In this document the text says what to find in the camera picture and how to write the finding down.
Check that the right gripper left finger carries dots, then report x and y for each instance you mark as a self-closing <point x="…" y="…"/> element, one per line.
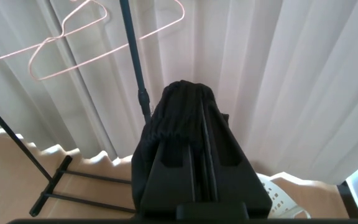
<point x="166" y="186"/>

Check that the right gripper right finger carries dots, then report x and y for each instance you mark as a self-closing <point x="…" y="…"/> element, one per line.
<point x="244" y="186"/>

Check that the black shorts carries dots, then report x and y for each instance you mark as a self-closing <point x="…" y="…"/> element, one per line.
<point x="182" y="109"/>

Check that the pink clothes hanger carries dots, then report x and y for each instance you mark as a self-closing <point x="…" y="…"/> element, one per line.
<point x="104" y="53"/>
<point x="20" y="50"/>

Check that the white laundry basket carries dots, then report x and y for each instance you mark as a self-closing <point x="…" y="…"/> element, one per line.
<point x="278" y="199"/>

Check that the black clothes rack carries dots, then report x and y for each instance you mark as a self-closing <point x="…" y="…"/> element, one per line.
<point x="135" y="62"/>

